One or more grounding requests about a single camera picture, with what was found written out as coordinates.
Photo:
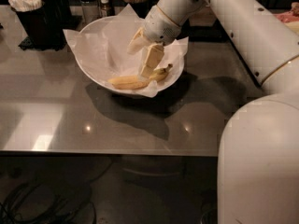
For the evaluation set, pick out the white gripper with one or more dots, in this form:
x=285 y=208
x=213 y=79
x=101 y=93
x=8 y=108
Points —
x=159 y=28

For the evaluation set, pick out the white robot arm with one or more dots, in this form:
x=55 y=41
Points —
x=258 y=160

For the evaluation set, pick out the black cutlery holder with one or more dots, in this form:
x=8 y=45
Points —
x=45 y=26

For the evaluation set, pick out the yellow banana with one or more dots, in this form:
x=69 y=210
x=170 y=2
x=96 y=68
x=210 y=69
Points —
x=136 y=83

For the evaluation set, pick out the small sauce bottle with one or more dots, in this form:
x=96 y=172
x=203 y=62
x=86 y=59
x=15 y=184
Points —
x=106 y=8

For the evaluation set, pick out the glass shaker dark lid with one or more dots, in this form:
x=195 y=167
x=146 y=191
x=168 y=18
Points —
x=90 y=10

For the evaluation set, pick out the white paper liner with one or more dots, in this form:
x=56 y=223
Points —
x=102 y=47

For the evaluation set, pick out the white bowl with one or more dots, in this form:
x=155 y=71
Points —
x=99 y=75

